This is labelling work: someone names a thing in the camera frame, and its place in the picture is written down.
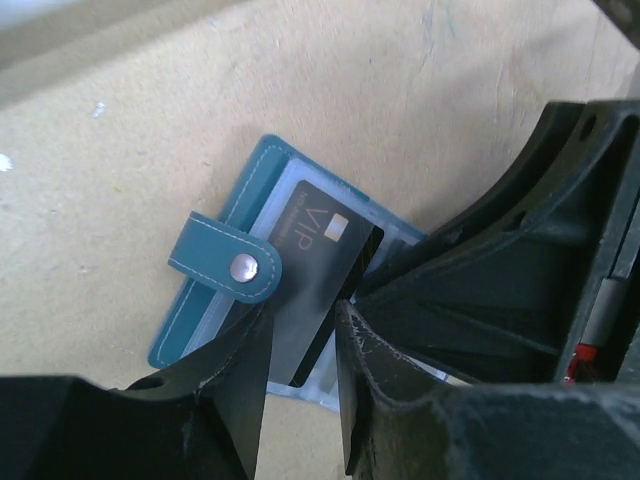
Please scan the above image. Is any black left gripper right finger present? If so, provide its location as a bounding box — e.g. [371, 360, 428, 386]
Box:
[335, 301, 639, 479]

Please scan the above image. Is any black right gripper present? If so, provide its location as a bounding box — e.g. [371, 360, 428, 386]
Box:
[356, 99, 639, 384]

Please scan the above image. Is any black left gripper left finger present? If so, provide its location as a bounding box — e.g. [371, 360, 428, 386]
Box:
[1, 304, 274, 479]

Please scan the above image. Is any black VIP credit card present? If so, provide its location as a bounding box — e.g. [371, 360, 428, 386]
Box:
[267, 180, 384, 385]

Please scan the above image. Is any blue leather card holder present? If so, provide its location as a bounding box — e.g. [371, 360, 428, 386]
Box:
[148, 135, 423, 410]

